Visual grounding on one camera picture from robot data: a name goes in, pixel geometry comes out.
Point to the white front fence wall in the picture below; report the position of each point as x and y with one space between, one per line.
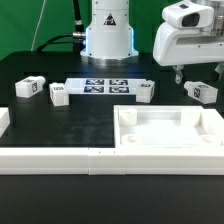
93 161

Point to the white fence piece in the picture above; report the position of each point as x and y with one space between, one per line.
214 118
4 120

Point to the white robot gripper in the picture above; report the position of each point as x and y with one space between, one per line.
192 33

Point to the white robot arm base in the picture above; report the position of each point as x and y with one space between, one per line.
109 37

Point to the white apriltag base plate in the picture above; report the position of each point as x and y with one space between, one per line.
102 86

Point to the white square table top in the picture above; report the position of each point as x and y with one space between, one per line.
165 127

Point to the white left fence piece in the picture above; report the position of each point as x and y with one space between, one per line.
4 120

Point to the white right fence piece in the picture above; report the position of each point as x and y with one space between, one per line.
214 118

